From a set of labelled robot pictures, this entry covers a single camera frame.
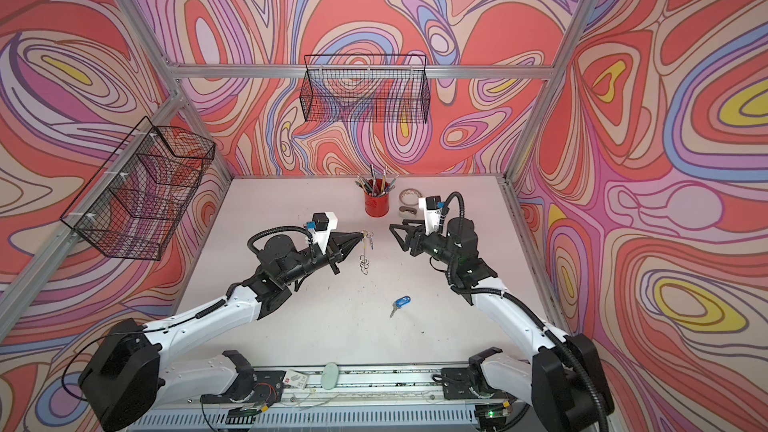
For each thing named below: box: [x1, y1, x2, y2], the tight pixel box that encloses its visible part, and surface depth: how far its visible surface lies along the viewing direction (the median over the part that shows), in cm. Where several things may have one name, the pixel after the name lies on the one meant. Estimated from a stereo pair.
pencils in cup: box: [354, 164, 400, 197], surface depth 103 cm
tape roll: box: [399, 188, 423, 206], surface depth 116 cm
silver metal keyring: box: [359, 229, 374, 275], surface depth 74 cm
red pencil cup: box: [364, 192, 390, 218], surface depth 110 cm
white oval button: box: [321, 362, 339, 390], surface depth 75 cm
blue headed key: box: [389, 295, 411, 318], surface depth 89 cm
